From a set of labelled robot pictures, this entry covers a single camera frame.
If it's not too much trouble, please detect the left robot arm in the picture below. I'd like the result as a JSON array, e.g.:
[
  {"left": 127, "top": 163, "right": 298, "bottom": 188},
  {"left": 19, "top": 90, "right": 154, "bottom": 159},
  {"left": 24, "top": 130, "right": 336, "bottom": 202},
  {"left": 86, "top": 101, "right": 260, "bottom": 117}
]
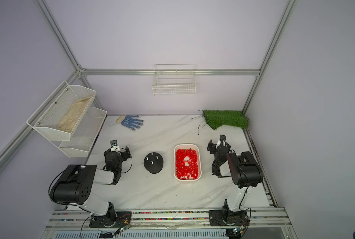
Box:
[{"left": 48, "top": 145, "right": 131, "bottom": 221}]

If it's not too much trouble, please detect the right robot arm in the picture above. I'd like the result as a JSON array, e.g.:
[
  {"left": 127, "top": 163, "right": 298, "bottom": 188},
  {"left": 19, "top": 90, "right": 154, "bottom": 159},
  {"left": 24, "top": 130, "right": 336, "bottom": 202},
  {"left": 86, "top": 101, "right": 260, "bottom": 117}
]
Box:
[{"left": 207, "top": 135, "right": 264, "bottom": 225}]

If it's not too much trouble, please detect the red sleeves pile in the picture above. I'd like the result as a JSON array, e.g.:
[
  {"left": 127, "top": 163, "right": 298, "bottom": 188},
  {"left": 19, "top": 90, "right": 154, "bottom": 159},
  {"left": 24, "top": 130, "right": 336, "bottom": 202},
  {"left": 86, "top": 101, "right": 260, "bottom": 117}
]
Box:
[{"left": 175, "top": 148, "right": 199, "bottom": 180}]

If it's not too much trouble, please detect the green artificial grass mat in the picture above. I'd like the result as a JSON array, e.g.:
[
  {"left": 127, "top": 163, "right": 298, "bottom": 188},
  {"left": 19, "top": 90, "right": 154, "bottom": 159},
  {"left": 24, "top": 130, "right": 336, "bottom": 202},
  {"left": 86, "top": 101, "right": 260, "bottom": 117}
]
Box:
[{"left": 202, "top": 110, "right": 249, "bottom": 130}]

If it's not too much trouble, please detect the white tray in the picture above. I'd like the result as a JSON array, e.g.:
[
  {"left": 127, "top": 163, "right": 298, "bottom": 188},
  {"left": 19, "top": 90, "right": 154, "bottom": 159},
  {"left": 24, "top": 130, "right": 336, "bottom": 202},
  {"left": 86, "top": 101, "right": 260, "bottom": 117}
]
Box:
[{"left": 174, "top": 144, "right": 202, "bottom": 182}]

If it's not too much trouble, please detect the lower white mesh shelf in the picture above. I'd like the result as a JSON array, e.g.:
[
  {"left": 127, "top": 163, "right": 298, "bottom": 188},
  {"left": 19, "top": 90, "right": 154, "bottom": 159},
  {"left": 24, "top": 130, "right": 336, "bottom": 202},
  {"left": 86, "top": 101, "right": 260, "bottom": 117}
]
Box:
[{"left": 59, "top": 107, "right": 107, "bottom": 158}]

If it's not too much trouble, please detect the white mesh shelf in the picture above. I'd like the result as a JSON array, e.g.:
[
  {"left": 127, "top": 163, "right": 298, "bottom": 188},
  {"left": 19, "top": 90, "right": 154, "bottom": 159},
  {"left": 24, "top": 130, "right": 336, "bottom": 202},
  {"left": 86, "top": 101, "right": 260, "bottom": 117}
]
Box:
[
  {"left": 26, "top": 81, "right": 96, "bottom": 141},
  {"left": 59, "top": 107, "right": 107, "bottom": 158}
]

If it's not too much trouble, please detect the blue dotted work glove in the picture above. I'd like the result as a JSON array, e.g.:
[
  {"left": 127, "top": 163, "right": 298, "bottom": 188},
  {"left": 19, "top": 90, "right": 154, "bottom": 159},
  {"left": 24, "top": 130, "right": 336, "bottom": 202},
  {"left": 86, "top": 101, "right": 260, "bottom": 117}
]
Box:
[{"left": 116, "top": 115, "right": 144, "bottom": 131}]

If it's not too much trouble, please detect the beige cloth in shelf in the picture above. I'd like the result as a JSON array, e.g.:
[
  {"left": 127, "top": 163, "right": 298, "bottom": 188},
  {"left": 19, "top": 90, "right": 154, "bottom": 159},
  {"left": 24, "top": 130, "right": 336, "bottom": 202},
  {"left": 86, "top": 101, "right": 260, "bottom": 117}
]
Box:
[{"left": 57, "top": 96, "right": 92, "bottom": 133}]

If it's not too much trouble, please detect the upper white mesh shelf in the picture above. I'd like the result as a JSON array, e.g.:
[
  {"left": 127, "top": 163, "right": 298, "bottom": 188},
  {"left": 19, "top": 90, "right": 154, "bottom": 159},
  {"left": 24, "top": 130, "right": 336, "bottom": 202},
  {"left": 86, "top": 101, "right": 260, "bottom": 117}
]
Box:
[{"left": 26, "top": 81, "right": 96, "bottom": 141}]

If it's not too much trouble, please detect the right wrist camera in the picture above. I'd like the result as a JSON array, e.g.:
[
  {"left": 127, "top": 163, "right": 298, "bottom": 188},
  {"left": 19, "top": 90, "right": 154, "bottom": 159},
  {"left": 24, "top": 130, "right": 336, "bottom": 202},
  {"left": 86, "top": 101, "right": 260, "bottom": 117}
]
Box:
[{"left": 219, "top": 135, "right": 226, "bottom": 146}]

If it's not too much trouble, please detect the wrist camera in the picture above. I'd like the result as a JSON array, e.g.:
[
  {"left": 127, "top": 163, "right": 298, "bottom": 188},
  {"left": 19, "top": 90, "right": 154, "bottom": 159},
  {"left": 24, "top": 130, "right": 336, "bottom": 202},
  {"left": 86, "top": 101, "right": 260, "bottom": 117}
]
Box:
[
  {"left": 110, "top": 140, "right": 119, "bottom": 151},
  {"left": 219, "top": 135, "right": 226, "bottom": 146}
]

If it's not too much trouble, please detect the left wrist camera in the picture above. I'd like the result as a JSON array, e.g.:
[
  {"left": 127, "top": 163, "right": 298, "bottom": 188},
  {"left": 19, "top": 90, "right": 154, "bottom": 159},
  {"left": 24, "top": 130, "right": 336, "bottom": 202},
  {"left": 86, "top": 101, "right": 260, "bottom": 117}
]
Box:
[{"left": 110, "top": 140, "right": 119, "bottom": 151}]

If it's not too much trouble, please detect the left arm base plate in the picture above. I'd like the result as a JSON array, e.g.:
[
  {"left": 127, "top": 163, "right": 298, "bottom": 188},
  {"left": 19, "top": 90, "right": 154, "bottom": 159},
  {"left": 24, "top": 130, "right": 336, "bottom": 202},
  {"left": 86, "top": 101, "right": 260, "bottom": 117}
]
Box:
[{"left": 89, "top": 211, "right": 132, "bottom": 228}]

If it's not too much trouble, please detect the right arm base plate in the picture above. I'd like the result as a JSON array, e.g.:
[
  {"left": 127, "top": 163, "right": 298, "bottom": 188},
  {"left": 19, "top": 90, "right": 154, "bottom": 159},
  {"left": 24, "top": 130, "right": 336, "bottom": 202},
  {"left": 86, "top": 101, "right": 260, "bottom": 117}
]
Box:
[{"left": 208, "top": 210, "right": 250, "bottom": 226}]

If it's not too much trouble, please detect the white wire wall basket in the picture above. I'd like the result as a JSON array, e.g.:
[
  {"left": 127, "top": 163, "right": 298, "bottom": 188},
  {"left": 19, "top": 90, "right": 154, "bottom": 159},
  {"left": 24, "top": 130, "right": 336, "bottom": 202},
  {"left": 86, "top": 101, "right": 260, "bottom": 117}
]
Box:
[{"left": 152, "top": 64, "right": 196, "bottom": 96}]

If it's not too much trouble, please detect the aluminium mounting rail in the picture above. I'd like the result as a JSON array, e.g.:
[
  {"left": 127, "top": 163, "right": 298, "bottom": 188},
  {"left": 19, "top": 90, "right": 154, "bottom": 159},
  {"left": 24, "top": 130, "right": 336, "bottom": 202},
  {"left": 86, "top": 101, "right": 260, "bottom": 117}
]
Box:
[{"left": 45, "top": 208, "right": 292, "bottom": 231}]

